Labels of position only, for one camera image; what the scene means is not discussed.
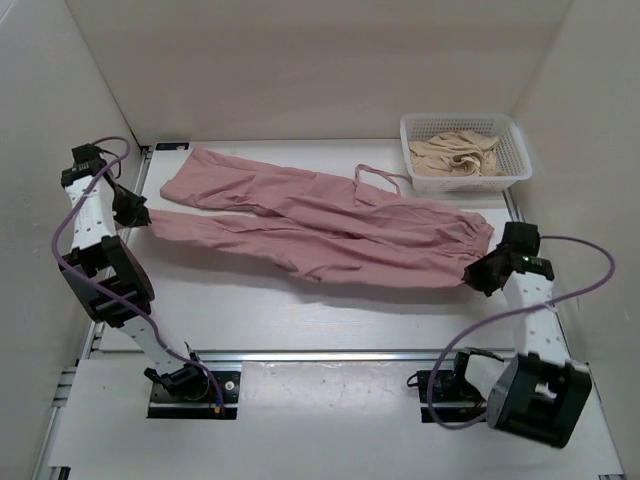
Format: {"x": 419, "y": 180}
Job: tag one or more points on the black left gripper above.
{"x": 136, "y": 209}

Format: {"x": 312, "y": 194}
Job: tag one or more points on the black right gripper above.
{"x": 473, "y": 275}

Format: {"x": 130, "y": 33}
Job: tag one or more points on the pink trousers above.
{"x": 319, "y": 227}

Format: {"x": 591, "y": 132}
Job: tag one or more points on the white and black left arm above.
{"x": 112, "y": 286}

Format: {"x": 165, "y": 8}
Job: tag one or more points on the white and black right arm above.
{"x": 540, "y": 394}

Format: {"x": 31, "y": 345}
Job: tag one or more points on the beige trousers in basket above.
{"x": 455, "y": 154}

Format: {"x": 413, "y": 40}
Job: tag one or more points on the white perforated plastic basket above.
{"x": 512, "y": 156}

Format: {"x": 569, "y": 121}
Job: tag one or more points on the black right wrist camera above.
{"x": 520, "y": 246}

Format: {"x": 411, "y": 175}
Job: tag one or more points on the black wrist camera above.
{"x": 520, "y": 246}
{"x": 88, "y": 161}

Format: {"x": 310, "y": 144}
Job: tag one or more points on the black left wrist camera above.
{"x": 88, "y": 161}

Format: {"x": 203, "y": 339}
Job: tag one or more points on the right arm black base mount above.
{"x": 455, "y": 401}

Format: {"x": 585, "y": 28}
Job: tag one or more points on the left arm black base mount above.
{"x": 189, "y": 394}

